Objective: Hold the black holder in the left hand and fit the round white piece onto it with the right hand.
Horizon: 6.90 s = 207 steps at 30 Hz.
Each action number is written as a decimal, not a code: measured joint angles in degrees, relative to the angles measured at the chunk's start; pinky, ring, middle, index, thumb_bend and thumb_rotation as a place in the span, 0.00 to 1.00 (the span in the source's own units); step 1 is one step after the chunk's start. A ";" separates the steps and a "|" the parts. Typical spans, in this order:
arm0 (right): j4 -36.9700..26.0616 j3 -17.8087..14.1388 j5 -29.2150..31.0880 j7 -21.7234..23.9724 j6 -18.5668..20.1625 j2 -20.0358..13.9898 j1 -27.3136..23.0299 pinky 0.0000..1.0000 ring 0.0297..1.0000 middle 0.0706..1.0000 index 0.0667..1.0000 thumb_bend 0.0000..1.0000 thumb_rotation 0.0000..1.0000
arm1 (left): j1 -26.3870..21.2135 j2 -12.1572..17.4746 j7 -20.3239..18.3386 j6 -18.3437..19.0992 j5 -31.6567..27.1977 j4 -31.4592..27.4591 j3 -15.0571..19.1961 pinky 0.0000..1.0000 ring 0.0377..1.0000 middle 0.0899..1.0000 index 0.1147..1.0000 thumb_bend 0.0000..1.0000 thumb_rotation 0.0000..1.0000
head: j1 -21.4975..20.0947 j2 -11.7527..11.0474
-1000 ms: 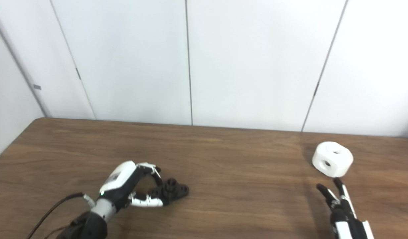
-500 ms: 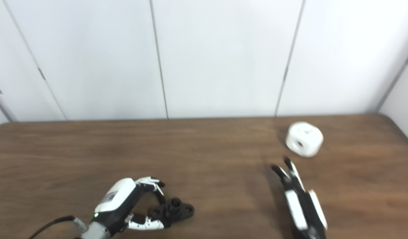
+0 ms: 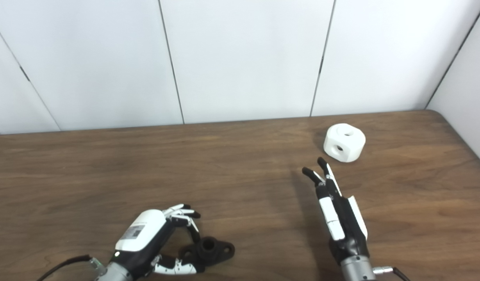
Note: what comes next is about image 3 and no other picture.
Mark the black plastic holder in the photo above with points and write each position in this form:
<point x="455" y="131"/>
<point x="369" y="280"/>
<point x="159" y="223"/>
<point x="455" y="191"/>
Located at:
<point x="210" y="249"/>

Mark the round white plastic piece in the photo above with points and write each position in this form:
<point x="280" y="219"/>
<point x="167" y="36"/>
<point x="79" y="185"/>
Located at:
<point x="347" y="146"/>

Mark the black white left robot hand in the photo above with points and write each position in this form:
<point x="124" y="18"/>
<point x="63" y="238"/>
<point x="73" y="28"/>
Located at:
<point x="142" y="234"/>

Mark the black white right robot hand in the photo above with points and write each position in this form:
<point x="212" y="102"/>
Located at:
<point x="343" y="226"/>

